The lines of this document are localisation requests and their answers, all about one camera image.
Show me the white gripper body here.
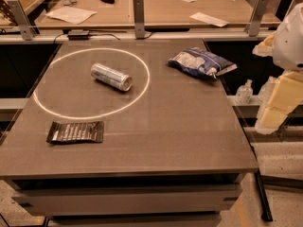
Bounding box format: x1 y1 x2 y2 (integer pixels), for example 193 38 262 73
273 3 303 71

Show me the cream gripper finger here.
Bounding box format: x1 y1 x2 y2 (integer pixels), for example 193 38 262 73
252 33 275 57
258 71 303 129

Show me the silver redbull can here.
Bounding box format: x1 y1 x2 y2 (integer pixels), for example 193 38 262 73
91 63 133 92

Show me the clear sanitizer bottle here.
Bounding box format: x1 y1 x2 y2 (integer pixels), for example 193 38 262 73
236 79 253 105

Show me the blue white snack bag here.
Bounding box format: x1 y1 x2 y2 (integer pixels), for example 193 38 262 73
168 47 238 79

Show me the white paper sheet right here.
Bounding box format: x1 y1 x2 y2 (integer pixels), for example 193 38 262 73
191 12 227 27

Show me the white circle tape marking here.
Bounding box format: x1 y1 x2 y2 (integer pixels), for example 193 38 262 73
34 47 151 120

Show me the black foil snack packet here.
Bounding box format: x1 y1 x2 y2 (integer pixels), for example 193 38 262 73
46 121 104 144

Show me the black power adapter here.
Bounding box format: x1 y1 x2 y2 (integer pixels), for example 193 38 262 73
67 30 89 41

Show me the white paper sheet left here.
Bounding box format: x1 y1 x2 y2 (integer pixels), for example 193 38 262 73
47 6 96 25

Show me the right metal bracket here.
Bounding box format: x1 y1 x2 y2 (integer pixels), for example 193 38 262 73
246 0 269 37

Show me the metal bracket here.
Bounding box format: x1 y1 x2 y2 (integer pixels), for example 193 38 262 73
8 0 36 41
246 0 269 37
133 0 145 39

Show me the middle metal bracket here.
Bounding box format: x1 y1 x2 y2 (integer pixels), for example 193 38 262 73
133 0 145 39

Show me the black cable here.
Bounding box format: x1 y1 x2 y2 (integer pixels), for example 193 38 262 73
52 31 121 45

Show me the left metal bracket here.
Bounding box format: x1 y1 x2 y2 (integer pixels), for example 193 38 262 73
8 0 36 41

